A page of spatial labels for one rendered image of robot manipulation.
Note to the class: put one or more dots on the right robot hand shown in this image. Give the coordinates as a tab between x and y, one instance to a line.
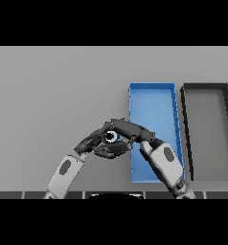
132	129

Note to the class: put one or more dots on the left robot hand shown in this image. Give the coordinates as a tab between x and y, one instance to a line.
91	143

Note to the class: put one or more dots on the blue pipe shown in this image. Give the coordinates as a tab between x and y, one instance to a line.
111	136

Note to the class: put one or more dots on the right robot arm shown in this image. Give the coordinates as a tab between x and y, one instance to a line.
165	167

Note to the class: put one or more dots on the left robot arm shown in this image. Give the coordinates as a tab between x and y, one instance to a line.
64	175

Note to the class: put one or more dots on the blue bin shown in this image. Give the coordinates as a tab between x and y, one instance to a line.
153	115

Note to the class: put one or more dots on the dark grey bin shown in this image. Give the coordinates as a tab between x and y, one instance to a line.
208	134

